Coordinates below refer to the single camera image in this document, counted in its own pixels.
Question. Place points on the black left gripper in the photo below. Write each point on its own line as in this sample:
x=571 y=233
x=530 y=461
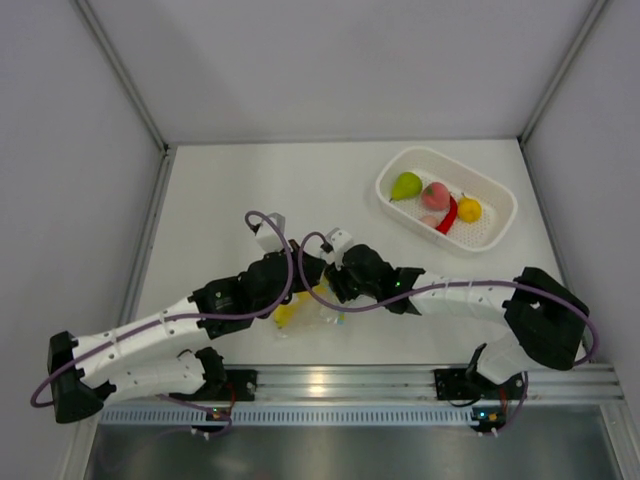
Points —
x=313 y=268

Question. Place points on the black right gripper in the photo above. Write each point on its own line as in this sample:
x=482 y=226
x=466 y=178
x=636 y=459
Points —
x=338 y=283

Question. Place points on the yellow fake banana bunch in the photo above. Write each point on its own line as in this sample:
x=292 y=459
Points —
x=285 y=314

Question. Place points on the clear zip top bag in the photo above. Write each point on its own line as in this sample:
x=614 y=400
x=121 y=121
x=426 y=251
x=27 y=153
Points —
x=313 y=316

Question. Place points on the small pink fake fruit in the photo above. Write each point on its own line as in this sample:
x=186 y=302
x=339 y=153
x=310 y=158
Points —
x=430 y=221

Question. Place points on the red fake chili pepper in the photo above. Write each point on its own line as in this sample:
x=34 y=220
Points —
x=448 y=220

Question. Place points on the green fake pear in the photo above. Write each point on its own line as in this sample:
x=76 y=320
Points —
x=407 y=185

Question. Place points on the pink fake peach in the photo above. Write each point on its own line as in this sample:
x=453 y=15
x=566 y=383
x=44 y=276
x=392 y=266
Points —
x=435 y=196

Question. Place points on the yellow fake pear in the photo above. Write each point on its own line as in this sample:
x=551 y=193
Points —
x=469 y=210

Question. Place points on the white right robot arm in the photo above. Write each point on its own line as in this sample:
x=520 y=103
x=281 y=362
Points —
x=544 y=321

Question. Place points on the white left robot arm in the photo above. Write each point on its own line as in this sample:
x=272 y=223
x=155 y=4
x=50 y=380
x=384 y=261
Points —
x=171 y=353

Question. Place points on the white perforated plastic basket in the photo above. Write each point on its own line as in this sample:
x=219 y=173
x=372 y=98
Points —
x=498 y=202

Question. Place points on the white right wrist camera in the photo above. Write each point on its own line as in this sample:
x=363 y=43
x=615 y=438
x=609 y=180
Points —
x=334 y=246

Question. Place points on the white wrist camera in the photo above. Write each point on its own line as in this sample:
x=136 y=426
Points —
x=270 y=232
x=334 y=246

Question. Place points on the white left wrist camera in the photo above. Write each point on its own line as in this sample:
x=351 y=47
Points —
x=270 y=232

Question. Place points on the aluminium mounting rail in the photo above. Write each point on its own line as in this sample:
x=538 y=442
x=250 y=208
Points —
x=420 y=384

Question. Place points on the white slotted cable duct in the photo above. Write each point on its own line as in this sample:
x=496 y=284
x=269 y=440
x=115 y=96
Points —
x=165 y=415

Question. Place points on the aluminium frame post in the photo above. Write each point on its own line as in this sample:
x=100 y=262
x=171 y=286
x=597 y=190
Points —
x=594 y=14
x=89 y=17

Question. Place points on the right aluminium frame post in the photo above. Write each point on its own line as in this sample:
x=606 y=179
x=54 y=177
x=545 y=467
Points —
x=594 y=14

